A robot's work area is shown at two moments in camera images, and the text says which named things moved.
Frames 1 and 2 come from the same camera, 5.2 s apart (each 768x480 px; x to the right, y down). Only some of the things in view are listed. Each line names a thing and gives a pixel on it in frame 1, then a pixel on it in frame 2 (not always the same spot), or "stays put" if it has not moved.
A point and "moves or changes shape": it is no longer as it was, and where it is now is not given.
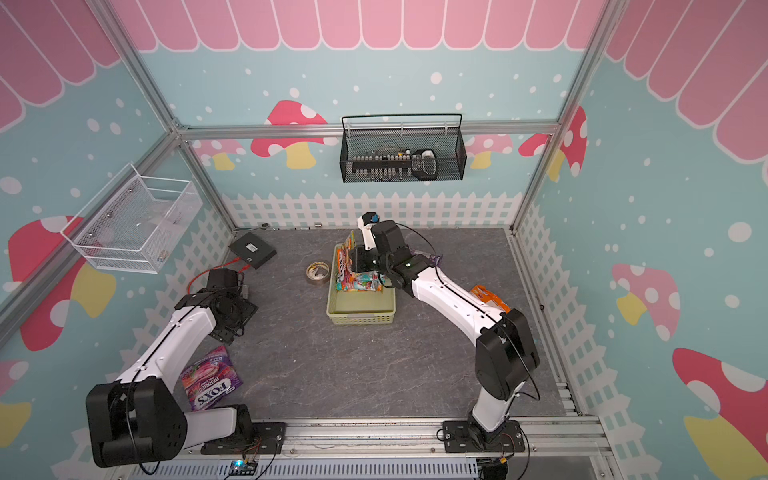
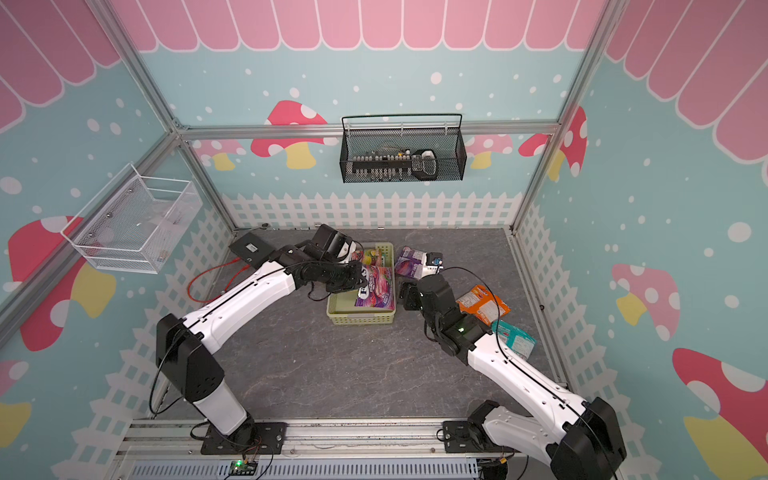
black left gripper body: x=242 y=310 to x=339 y=276
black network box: x=253 y=250 stays put
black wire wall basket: x=403 y=154 stays put
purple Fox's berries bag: x=211 y=379 moves or changes shape
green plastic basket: x=357 y=308 stays put
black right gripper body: x=371 y=260 to x=414 y=297
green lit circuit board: x=242 y=468 stays put
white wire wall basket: x=133 y=224 stays put
